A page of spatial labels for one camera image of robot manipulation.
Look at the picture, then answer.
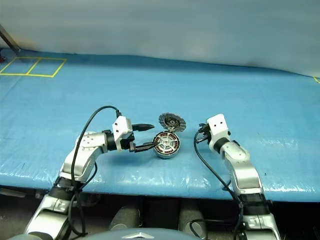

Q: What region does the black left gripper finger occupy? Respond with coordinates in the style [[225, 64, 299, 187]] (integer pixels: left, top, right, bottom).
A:
[[134, 142, 157, 154], [131, 123, 156, 132]]

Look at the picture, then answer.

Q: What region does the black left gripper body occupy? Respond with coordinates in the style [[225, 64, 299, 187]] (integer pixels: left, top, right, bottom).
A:
[[119, 132, 137, 153]]

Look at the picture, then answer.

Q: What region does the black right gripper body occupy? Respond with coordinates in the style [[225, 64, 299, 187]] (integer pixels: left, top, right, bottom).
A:
[[197, 121, 213, 145]]

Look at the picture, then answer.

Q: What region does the black ring silver spoked rotor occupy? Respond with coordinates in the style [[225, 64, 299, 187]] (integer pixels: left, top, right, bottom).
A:
[[153, 133, 181, 155]]

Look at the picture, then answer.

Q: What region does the silver motor stator housing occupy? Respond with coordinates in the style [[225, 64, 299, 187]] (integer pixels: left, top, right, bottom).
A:
[[152, 131, 182, 160]]

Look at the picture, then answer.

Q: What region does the round silver circuit board cover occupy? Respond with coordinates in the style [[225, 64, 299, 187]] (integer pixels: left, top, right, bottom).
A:
[[158, 112, 187, 134]]

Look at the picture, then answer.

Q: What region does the blue table cover sheet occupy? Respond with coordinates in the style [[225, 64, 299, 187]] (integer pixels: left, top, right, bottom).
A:
[[0, 47, 320, 201]]

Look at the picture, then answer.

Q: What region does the dark grey rounded cylinder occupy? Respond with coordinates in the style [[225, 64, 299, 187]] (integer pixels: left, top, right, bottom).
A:
[[109, 206, 141, 232], [178, 199, 208, 240]]

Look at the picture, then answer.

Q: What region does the grey-blue rounded body shell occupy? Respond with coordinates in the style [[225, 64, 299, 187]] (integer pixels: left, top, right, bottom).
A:
[[82, 227, 201, 240]]

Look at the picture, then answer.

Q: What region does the white backdrop board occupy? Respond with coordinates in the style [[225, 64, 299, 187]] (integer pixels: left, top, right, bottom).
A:
[[0, 0, 320, 77]]

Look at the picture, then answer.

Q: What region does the yellow tape rectangle marking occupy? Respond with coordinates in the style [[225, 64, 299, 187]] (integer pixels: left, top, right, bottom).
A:
[[0, 56, 67, 78]]

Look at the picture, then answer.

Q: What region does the grey metal bar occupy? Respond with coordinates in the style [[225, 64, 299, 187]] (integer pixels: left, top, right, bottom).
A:
[[0, 23, 22, 53]]

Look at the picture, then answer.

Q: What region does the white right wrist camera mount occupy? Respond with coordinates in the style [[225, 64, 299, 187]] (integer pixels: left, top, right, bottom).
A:
[[206, 113, 231, 151]]

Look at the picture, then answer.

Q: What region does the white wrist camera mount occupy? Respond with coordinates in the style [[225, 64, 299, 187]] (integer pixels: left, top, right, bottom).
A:
[[206, 113, 231, 151], [111, 115, 135, 152]]

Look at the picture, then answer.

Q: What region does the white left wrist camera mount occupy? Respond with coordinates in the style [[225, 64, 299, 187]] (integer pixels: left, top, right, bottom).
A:
[[111, 115, 135, 152]]

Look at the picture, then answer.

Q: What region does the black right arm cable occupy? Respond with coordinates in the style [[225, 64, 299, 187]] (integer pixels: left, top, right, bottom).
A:
[[193, 131, 245, 240]]

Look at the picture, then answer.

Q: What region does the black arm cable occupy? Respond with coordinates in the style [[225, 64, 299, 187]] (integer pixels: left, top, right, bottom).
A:
[[193, 131, 245, 240], [67, 105, 122, 237]]

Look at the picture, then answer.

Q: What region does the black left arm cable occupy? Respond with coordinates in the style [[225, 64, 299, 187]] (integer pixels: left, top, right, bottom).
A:
[[67, 105, 122, 237]]

